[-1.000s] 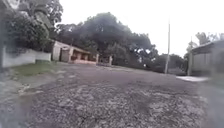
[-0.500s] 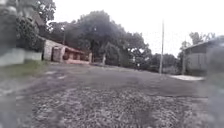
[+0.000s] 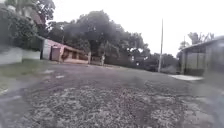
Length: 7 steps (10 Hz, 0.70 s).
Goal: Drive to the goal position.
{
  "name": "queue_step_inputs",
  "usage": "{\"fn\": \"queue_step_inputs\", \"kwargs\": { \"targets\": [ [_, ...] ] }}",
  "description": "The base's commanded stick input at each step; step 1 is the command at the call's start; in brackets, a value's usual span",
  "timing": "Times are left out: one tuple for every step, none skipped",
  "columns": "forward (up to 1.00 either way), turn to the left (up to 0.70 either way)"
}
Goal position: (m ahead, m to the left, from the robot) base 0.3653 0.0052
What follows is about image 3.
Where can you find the grey shed building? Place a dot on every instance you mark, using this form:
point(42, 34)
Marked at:
point(203, 56)

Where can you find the grey gravel road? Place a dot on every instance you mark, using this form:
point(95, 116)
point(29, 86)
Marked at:
point(110, 96)

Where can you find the tall grey pole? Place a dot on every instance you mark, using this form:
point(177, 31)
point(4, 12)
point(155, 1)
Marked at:
point(161, 46)

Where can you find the building behind trees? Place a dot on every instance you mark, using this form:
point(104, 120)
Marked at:
point(28, 11)

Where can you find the dark green hedge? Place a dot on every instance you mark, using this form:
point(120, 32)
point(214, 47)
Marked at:
point(16, 31)

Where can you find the grass verge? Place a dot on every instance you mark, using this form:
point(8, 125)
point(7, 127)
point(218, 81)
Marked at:
point(20, 68)

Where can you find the pale concrete slab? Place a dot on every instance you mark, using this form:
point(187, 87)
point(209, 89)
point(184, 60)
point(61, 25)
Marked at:
point(185, 77)

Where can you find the white low wall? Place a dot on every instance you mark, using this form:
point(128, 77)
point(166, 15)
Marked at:
point(13, 55)

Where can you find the large dark trees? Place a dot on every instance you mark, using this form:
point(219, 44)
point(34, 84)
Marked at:
point(100, 33)

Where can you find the pink low building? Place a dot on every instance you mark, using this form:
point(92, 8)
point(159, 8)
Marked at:
point(61, 52)

